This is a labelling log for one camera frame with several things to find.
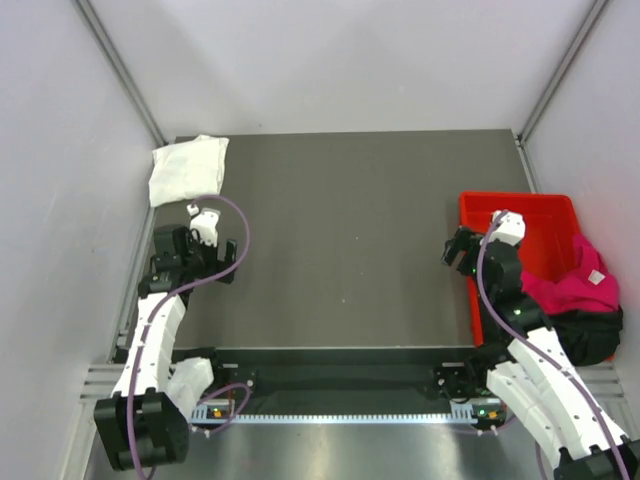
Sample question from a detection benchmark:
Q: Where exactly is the pink t-shirt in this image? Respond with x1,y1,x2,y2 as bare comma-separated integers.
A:
521,234,620,316

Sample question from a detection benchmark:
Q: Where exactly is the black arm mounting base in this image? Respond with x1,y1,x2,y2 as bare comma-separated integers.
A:
172,347,490,416

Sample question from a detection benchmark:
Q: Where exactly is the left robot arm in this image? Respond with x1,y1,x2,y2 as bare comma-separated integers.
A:
94,225,237,473

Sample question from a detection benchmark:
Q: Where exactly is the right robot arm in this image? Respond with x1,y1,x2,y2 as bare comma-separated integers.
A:
442,221,639,479

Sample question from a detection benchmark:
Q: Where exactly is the red plastic bin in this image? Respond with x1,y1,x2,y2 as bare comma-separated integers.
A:
458,190,621,363

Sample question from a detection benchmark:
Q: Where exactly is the folded white t-shirt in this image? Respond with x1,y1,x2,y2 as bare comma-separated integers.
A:
148,135,230,208

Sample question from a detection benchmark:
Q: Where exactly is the black t-shirt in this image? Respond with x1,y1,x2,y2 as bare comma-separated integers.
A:
550,308,624,367

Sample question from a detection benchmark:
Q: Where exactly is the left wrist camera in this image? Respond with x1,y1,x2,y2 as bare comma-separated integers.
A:
186,204,221,247

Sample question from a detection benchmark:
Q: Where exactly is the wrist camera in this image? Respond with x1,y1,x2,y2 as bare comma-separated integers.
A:
186,204,221,247
489,210,526,247

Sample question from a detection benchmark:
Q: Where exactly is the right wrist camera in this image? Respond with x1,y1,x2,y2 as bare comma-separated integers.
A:
489,210,526,247

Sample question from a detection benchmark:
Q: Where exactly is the slotted grey cable duct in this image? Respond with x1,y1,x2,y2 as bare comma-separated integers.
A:
191,403,501,426

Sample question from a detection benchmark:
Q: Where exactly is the left aluminium frame post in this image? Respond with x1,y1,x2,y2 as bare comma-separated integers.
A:
71,0,166,147

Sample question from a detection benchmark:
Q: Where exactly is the aluminium frame post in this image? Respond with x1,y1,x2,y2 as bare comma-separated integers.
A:
71,0,166,147
516,0,611,148

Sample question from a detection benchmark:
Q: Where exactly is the right aluminium frame post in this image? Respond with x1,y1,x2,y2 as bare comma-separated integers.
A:
516,0,611,148

